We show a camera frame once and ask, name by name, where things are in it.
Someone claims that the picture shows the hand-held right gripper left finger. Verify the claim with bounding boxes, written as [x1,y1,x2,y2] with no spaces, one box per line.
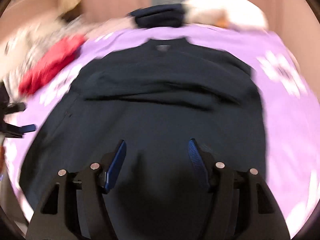
[26,140,127,240]

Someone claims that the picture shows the purple floral bedsheet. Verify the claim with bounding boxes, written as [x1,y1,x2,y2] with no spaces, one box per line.
[5,24,320,230]

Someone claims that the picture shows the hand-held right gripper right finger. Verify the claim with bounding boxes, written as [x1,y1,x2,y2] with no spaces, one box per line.
[187,138,292,240]

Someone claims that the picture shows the red down jacket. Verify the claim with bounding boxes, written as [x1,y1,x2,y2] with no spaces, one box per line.
[19,35,87,95]

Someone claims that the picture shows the folded navy clothes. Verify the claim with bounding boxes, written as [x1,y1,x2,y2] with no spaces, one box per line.
[129,4,187,28]

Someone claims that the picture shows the beige blanket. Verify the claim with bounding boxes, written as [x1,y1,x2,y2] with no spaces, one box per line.
[85,17,135,39]

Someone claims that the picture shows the plaid pillow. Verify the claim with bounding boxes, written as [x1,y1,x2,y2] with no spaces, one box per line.
[0,17,85,93]

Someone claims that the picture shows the dark teal knit sweater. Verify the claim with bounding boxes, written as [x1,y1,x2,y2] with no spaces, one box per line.
[19,37,267,240]

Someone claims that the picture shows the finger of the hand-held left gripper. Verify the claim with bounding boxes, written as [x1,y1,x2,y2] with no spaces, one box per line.
[0,122,37,139]
[0,102,26,115]

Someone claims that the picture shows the white plush toy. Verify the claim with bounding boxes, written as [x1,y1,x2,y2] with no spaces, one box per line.
[181,0,269,30]

